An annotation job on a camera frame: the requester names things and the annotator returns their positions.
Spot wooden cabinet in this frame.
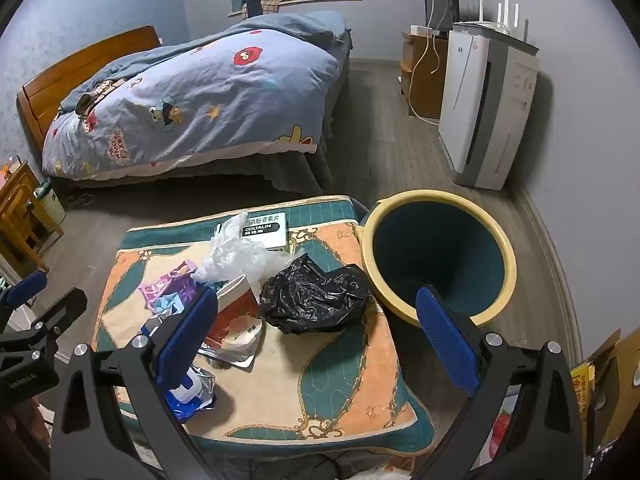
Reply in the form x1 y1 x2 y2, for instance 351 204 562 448
400 25 451 121

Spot yellow rimmed teal bin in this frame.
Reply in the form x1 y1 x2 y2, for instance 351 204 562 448
360 189 517 326

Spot teal orange patterned cushion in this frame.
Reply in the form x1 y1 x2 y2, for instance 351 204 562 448
91 195 436 458

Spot yellow packet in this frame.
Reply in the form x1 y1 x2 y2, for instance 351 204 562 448
570 360 598 416

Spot green white medicine box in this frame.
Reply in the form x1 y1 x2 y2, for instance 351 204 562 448
215 211 288 250

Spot blue white wrapper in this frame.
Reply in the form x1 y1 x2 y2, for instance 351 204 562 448
140 320 218 423

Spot printed blue duvet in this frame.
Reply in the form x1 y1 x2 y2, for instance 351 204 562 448
41 10 348 181

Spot wooden bed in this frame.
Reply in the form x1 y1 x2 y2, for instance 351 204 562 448
16 10 353 198

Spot cardboard box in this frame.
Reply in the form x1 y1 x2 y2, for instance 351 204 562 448
587 329 640 456

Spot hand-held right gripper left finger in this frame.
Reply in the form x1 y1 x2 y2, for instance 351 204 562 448
50 285 221 480

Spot white air purifier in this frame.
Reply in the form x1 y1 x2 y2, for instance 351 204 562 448
438 22 541 191

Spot white router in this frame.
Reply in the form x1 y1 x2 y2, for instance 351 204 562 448
470 0 531 43

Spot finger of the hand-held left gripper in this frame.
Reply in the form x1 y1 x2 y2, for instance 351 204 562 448
0 270 49 311
0 287 88 356

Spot strawberry print packet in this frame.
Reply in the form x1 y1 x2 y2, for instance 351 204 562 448
480 392 521 466

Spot pale green lidded container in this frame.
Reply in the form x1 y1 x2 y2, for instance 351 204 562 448
34 177 67 226

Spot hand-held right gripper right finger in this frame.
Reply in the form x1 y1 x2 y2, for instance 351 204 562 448
412 285 588 480

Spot white tissue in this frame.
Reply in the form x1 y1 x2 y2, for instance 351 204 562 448
192 211 293 293

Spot red white packet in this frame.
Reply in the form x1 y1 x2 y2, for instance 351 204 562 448
202 275 266 361

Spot light blue packet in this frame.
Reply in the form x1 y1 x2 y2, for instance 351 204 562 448
150 295 182 317

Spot pink snack wrapper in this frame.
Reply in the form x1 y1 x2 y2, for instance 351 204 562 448
138 260 201 316

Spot purple packet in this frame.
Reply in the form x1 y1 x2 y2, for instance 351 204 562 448
170 280 201 311

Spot white cable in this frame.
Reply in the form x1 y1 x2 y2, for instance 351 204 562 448
407 0 451 126

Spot black plastic bag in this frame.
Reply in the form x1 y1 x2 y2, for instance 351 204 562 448
258 253 376 336

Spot small wooden chair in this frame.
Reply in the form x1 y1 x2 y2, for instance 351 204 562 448
0 160 66 281

